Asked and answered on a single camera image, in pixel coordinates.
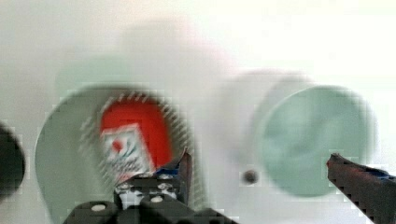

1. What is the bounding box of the black frying pan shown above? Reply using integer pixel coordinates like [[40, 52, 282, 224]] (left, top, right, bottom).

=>
[[0, 125, 25, 201]]

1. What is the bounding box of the green oval strainer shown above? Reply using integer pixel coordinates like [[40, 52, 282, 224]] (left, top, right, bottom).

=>
[[35, 86, 205, 224]]

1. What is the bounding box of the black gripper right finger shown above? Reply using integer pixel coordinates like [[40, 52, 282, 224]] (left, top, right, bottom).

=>
[[326, 153, 396, 224]]

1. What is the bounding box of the green metal cup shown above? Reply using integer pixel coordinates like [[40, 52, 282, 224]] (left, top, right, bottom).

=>
[[247, 78, 375, 197]]

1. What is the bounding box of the red plush ketchup bottle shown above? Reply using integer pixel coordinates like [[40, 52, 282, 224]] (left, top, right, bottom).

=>
[[100, 100, 172, 183]]

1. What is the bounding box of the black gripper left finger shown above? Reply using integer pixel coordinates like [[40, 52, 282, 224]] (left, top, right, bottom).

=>
[[63, 148, 237, 224]]

